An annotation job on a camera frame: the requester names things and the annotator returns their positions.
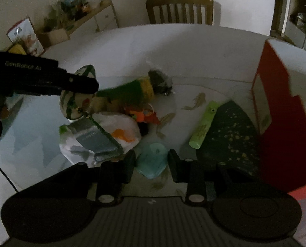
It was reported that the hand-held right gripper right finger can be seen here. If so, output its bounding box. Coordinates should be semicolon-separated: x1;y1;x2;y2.
168;149;246;205

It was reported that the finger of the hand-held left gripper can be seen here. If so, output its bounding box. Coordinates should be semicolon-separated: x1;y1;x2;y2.
58;68;100;96

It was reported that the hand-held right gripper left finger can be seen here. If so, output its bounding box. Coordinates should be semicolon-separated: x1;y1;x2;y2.
60;150;136;206

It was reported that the green striped white ball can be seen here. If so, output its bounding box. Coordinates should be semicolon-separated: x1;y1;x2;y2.
60;65;97;120

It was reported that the white plastic bag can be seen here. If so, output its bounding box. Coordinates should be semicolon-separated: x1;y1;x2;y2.
59;113;142;165

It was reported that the dark speckled packet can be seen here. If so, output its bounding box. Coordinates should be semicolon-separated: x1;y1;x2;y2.
195;100;265;178

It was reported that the red cardboard box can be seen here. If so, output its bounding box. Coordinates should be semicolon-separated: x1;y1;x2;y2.
251;38;306;193

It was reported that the light blue plastic piece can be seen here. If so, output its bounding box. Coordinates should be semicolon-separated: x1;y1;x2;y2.
137;143;169;179

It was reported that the yellow tissue box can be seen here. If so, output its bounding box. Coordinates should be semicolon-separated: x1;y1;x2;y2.
6;44;27;56

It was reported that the red white carton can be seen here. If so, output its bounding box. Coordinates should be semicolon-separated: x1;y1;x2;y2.
6;17;45;56

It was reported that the green tube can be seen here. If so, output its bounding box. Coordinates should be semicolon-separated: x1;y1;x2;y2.
188;101;219;149

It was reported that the brown cardboard box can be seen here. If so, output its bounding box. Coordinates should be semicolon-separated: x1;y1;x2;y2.
37;27;70;47

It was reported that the orange small toy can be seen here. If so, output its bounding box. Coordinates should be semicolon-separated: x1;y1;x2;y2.
125;107;160;124

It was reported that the white wooden sideboard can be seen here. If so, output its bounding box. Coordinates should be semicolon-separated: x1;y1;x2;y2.
66;0;119;40

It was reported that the pile of small toys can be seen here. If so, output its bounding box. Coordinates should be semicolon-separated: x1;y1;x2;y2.
49;0;103;22

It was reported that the dark grey small toy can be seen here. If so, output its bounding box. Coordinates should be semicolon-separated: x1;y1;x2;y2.
148;69;174;96

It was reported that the wooden chair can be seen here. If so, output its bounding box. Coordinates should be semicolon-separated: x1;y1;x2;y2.
145;0;214;26

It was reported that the black cable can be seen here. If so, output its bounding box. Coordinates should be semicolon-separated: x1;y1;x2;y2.
0;157;18;192

